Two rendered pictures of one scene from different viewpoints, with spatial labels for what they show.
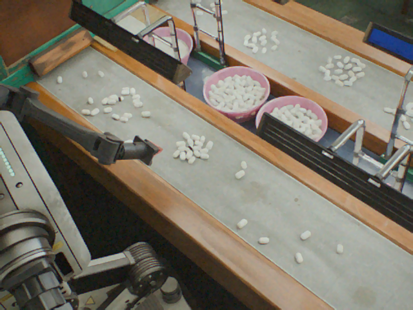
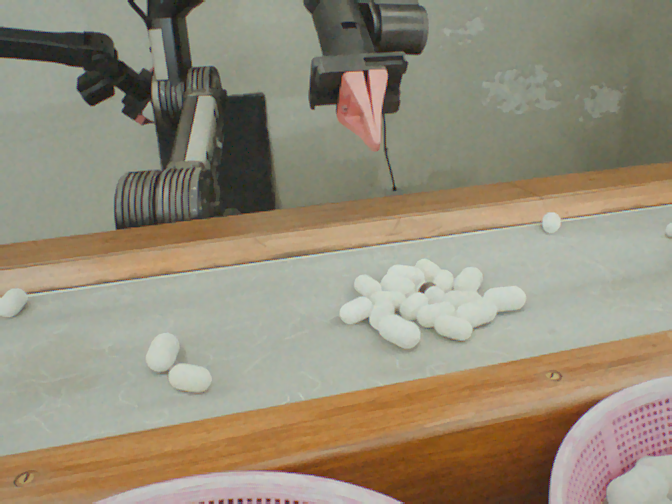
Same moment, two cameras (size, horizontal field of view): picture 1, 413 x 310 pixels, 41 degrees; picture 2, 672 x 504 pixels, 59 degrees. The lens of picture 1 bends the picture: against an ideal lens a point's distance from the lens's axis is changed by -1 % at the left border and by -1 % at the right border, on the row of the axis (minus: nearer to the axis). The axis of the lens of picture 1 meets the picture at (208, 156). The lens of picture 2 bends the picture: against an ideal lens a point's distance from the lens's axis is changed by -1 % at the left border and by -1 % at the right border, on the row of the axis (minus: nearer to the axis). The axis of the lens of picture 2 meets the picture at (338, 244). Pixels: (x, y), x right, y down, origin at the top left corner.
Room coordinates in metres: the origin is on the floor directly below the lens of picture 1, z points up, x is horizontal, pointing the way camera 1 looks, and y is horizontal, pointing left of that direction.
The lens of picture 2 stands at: (1.50, -0.40, 0.97)
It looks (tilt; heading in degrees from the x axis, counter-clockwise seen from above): 20 degrees down; 117
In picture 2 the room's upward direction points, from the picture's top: 4 degrees counter-clockwise
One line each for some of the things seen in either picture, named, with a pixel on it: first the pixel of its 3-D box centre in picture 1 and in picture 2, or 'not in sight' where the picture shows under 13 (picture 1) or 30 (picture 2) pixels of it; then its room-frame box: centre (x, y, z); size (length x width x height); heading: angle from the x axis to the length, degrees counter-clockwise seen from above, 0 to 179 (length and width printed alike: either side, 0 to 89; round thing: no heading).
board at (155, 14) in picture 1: (130, 26); not in sight; (2.13, 0.27, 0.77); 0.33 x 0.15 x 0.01; 129
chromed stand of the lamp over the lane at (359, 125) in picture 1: (360, 192); not in sight; (0.95, -0.44, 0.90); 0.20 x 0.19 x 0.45; 39
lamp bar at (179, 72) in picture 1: (124, 36); not in sight; (1.65, 0.24, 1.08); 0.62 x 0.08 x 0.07; 39
